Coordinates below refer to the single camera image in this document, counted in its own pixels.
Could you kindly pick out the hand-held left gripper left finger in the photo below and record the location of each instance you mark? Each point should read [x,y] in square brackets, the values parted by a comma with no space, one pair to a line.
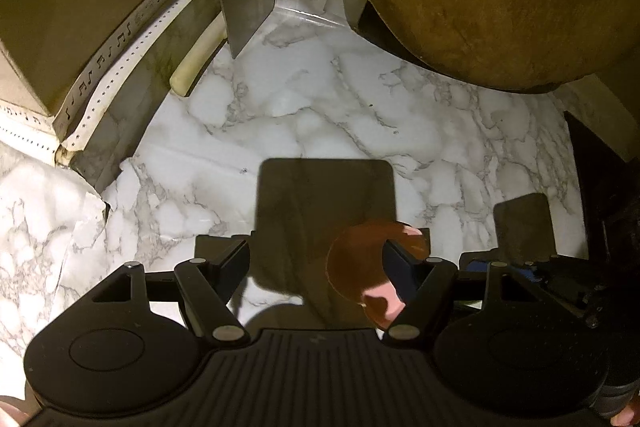
[232,269]

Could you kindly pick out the dark object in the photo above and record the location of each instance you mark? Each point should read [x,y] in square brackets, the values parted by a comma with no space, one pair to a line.
[605,177]

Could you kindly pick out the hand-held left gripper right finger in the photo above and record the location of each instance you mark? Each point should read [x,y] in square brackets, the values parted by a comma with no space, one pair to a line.
[400,272]

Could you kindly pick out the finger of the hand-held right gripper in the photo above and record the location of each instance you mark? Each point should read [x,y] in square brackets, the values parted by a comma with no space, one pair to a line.
[527,273]

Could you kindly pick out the pink bowl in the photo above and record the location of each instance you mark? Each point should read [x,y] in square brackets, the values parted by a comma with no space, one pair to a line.
[355,267]

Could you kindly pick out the beige box with music-note trim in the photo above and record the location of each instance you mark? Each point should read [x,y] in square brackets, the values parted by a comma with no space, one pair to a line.
[115,44]

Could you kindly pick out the person's right hand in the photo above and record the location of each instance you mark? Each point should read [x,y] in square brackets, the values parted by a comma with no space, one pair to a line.
[627,418]

